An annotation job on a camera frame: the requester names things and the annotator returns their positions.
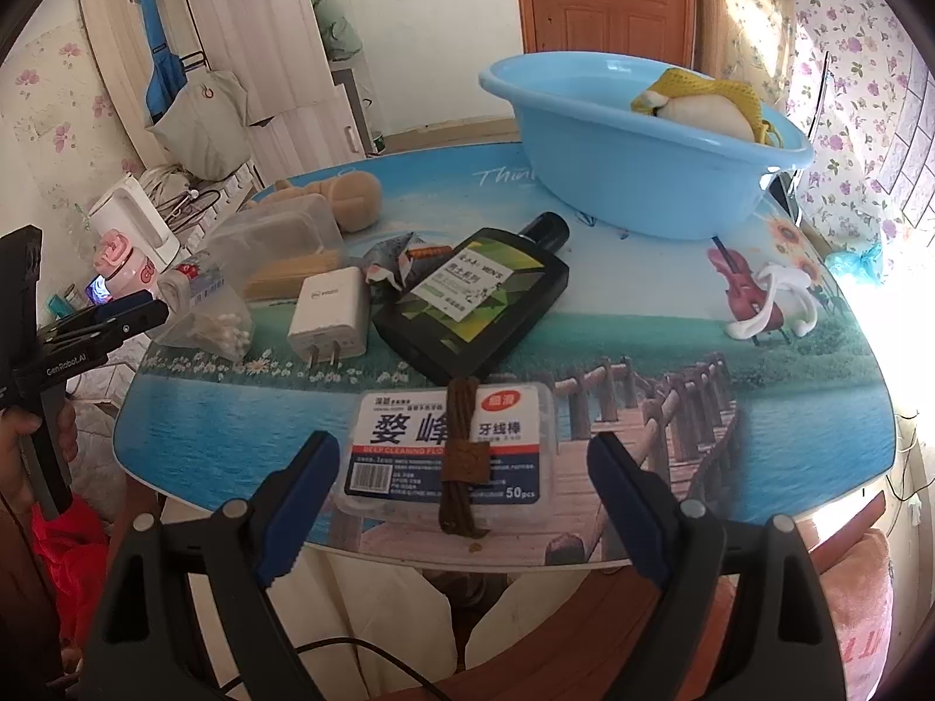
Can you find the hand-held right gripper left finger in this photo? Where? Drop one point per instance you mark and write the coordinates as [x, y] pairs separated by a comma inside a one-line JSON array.
[[303, 504]]

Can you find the beige plush toy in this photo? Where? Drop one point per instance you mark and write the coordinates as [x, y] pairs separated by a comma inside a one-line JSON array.
[[354, 197]]

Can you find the brown wooden door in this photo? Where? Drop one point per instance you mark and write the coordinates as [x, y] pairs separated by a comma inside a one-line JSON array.
[[606, 7]]

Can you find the person's left hand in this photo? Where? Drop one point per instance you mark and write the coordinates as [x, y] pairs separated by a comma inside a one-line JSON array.
[[18, 425]]

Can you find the blue plastic bag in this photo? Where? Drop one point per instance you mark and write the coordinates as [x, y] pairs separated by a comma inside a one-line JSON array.
[[854, 263]]

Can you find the yellow mesh sponge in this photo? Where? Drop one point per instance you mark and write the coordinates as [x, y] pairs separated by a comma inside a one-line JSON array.
[[701, 84]]

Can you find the dark panel on stand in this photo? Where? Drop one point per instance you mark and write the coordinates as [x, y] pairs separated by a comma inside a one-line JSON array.
[[786, 193]]

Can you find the white rounded object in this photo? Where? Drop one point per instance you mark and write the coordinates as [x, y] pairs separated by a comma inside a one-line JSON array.
[[708, 120]]

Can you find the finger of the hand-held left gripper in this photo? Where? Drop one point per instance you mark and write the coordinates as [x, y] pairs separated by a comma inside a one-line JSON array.
[[135, 318], [124, 304]]

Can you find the blue plastic basin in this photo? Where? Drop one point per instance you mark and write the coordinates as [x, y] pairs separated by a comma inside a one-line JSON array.
[[621, 175]]

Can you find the white charger plug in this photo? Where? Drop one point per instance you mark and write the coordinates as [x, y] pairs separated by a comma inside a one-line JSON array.
[[325, 307]]

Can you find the white plastic hook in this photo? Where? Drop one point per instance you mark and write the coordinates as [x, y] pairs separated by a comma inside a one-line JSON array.
[[752, 325]]

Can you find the white wardrobe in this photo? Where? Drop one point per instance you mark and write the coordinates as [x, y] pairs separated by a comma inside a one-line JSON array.
[[285, 36]]

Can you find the grey framed board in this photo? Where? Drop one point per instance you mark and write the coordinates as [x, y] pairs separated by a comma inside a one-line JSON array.
[[358, 102]]

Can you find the crumpled wrapper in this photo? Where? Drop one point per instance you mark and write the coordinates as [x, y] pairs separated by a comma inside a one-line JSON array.
[[391, 255]]

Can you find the cotton swab bag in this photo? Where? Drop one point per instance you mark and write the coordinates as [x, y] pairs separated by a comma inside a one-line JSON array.
[[219, 328]]

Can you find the clear floss pick box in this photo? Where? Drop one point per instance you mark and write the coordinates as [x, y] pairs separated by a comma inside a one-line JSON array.
[[394, 453]]

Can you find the small clear bottle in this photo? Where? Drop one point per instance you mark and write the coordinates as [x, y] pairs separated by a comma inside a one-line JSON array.
[[190, 277]]

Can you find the pink cup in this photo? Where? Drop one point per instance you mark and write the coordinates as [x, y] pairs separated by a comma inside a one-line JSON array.
[[120, 263]]

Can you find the clear plastic container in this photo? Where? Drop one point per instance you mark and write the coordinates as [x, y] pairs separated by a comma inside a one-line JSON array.
[[277, 230]]

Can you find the pale wooden stick bundle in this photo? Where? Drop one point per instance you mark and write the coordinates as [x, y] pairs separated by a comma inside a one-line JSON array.
[[299, 274]]

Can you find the black shampoo bottle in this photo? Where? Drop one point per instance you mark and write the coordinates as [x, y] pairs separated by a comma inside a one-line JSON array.
[[409, 336]]

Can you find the person's left forearm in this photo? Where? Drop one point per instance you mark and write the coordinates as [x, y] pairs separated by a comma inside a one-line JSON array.
[[22, 599]]

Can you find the pale green jacket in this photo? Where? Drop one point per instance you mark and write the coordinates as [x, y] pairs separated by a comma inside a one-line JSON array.
[[336, 33]]

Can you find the pink towel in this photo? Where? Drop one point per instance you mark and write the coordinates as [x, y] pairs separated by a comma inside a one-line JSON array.
[[862, 613]]

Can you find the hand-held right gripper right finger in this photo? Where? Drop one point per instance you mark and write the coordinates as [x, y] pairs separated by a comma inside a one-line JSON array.
[[628, 504]]

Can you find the beige tote bag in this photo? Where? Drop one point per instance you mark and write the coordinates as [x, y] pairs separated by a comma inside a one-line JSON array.
[[212, 124]]

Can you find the red cloth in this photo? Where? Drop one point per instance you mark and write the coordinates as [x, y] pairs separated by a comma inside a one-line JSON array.
[[73, 562]]

